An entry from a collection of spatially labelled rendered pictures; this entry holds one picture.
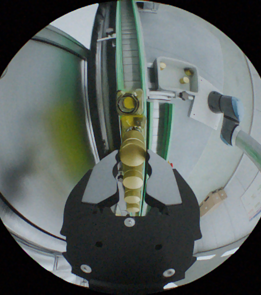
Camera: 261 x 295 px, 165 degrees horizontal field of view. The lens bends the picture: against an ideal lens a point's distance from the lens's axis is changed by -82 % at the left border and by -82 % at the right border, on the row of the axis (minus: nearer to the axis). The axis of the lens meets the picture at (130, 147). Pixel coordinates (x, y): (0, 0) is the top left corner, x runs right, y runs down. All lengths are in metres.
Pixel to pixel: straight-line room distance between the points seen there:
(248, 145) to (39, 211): 0.61
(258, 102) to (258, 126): 0.74
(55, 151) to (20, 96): 0.11
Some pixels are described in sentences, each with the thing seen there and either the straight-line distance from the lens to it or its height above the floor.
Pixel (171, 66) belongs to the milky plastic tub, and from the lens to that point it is 0.57.
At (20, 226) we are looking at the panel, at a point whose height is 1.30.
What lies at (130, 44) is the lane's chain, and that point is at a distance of 0.47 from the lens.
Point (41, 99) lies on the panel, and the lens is 0.17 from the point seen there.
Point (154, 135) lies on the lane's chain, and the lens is 0.42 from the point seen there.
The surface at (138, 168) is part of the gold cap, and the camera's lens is 0.16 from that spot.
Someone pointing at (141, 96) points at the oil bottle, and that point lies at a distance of 0.18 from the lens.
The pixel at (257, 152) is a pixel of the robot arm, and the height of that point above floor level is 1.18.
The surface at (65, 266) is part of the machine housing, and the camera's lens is 0.28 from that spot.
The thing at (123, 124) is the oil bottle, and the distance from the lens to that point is 0.18.
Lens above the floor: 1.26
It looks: 61 degrees down
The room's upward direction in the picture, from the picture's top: 175 degrees counter-clockwise
